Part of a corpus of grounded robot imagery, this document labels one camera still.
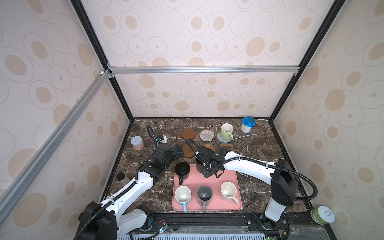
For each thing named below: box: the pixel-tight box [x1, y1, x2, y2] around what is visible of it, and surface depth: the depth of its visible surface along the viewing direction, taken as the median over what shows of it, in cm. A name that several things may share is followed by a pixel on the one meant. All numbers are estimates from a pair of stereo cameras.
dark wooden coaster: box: [181, 128, 196, 140], surface depth 112 cm
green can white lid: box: [310, 205, 336, 225], surface depth 74 cm
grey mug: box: [197, 185, 213, 213], surface depth 76 cm
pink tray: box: [172, 164, 242, 211], surface depth 81 cm
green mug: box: [220, 123, 234, 140], surface depth 103 cm
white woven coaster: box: [199, 130, 214, 142], surface depth 111 cm
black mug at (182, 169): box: [174, 162, 191, 186], surface depth 85 cm
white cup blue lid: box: [241, 116, 256, 134], surface depth 108 cm
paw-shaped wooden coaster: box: [220, 143, 235, 152], surface depth 105 cm
